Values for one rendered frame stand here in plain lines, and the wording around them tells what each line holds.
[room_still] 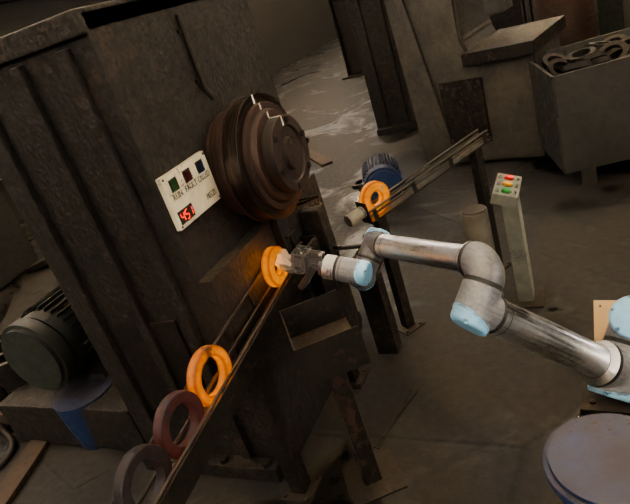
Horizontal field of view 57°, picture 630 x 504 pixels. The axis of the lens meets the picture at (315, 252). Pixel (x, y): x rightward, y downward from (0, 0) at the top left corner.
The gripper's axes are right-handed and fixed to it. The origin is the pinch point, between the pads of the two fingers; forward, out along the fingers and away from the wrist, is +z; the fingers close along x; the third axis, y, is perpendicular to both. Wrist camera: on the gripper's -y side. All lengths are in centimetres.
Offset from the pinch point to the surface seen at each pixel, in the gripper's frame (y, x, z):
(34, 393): -92, 18, 131
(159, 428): -5, 80, -3
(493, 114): -22, -280, -51
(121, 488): -7, 98, -4
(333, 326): -7.5, 20.6, -30.7
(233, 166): 38.9, 4.9, 10.2
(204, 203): 28.1, 14.1, 17.7
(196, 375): -3, 61, -3
